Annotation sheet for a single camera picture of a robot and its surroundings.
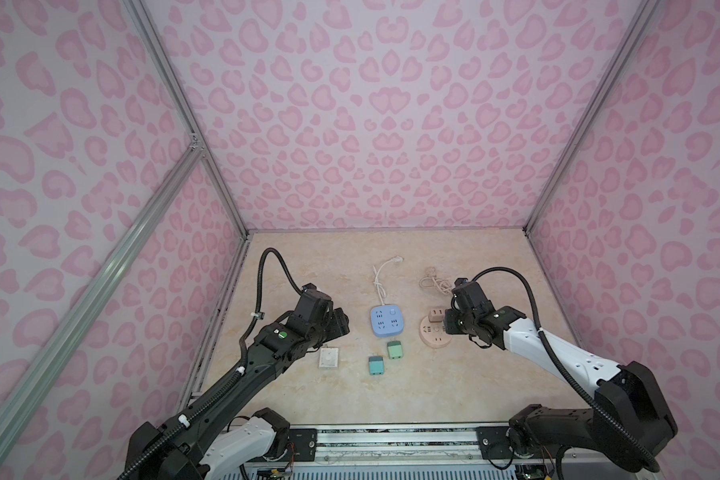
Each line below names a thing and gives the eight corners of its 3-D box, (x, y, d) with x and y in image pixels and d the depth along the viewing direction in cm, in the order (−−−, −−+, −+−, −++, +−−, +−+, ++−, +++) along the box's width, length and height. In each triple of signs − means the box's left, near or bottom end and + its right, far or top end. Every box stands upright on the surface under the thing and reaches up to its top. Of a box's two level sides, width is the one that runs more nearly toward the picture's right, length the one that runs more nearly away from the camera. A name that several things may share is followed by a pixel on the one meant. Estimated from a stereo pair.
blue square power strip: (370, 337, 93) (370, 333, 91) (370, 309, 99) (370, 305, 97) (404, 337, 93) (404, 333, 91) (401, 309, 99) (402, 305, 97)
